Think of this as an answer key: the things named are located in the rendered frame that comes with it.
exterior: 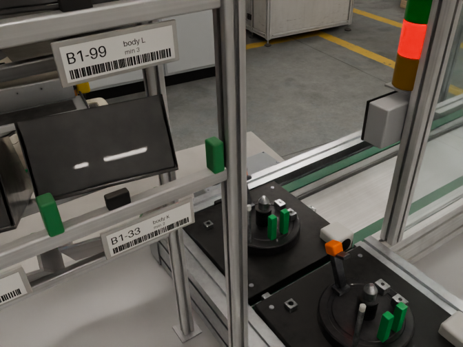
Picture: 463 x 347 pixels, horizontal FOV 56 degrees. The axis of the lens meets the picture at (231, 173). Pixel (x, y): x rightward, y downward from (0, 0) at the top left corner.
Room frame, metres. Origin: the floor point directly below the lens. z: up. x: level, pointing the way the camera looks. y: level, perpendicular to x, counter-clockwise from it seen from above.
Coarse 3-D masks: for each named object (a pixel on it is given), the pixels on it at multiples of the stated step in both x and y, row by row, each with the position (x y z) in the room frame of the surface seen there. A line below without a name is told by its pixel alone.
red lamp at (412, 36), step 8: (408, 24) 0.63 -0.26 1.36; (416, 24) 0.63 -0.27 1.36; (424, 24) 0.62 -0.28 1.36; (408, 32) 0.63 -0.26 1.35; (416, 32) 0.62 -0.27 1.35; (424, 32) 0.62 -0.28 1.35; (400, 40) 0.65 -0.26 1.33; (408, 40) 0.63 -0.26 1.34; (416, 40) 0.62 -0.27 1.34; (400, 48) 0.64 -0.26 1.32; (408, 48) 0.63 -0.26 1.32; (416, 48) 0.62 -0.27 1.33; (408, 56) 0.63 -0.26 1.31; (416, 56) 0.62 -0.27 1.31
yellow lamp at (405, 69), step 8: (400, 56) 0.64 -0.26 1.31; (400, 64) 0.63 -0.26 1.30; (408, 64) 0.63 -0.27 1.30; (416, 64) 0.62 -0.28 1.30; (400, 72) 0.63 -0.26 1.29; (408, 72) 0.62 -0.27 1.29; (416, 72) 0.62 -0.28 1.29; (392, 80) 0.65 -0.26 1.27; (400, 80) 0.63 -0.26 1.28; (408, 80) 0.62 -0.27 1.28; (400, 88) 0.63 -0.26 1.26; (408, 88) 0.62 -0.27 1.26
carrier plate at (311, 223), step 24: (264, 192) 0.76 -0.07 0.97; (288, 192) 0.76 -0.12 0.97; (216, 216) 0.69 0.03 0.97; (312, 216) 0.68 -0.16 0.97; (216, 240) 0.62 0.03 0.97; (312, 240) 0.61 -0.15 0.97; (216, 264) 0.56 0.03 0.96; (264, 264) 0.55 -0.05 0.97; (288, 264) 0.55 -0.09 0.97; (312, 264) 0.55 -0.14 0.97; (264, 288) 0.50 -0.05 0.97
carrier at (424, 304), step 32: (352, 256) 0.56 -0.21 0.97; (288, 288) 0.49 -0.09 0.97; (320, 288) 0.49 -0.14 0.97; (352, 288) 0.47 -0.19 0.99; (384, 288) 0.46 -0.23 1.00; (416, 288) 0.49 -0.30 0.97; (288, 320) 0.43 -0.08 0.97; (320, 320) 0.42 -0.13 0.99; (352, 320) 0.41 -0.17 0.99; (384, 320) 0.38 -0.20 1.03; (416, 320) 0.43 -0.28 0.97; (448, 320) 0.41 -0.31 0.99
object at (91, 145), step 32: (160, 96) 0.38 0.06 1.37; (32, 128) 0.34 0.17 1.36; (64, 128) 0.35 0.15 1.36; (96, 128) 0.35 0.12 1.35; (128, 128) 0.36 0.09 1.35; (160, 128) 0.37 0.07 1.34; (32, 160) 0.32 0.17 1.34; (64, 160) 0.33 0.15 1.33; (96, 160) 0.34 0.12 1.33; (128, 160) 0.35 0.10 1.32; (160, 160) 0.36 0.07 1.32; (64, 192) 0.32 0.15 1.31
